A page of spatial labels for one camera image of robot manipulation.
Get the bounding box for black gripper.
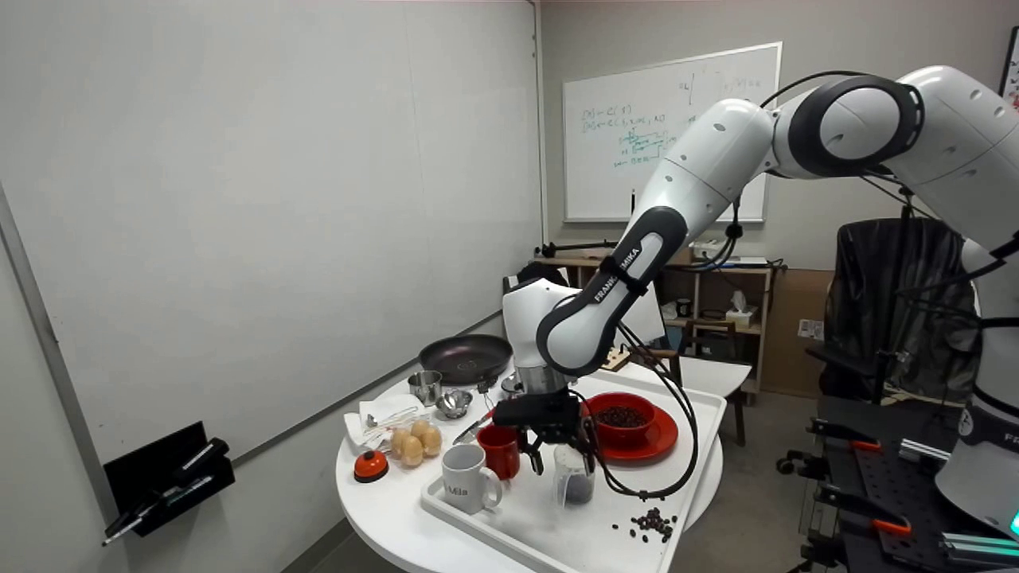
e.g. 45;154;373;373
517;392;598;474

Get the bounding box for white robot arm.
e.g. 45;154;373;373
493;64;1019;535

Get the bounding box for red bowl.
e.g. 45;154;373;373
587;392;652;446

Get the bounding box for small steel bowl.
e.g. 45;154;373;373
435;392;470;420

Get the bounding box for red mug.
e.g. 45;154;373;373
479;426;520;479

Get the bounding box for white serving tray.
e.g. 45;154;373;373
421;373;725;573

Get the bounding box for white mug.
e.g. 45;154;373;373
443;442;508;512

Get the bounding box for red plate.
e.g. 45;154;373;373
597;407;677;464

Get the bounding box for spilled coffee beans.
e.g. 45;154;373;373
607;510;677;543

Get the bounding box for black frying pan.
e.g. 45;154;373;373
417;334;512;384

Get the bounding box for bag of eggs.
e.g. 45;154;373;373
390;417;443;469

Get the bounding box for orange round toy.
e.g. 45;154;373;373
353;448;390;483

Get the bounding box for white napkin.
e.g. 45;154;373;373
343;393;424;448

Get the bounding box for wooden shelf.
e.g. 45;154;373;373
623;254;774;392

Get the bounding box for whiteboard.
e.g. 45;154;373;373
563;41;783;221

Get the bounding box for black office chair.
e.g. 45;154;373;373
808;217;985;409

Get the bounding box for black wall bracket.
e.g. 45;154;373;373
103;423;235;543

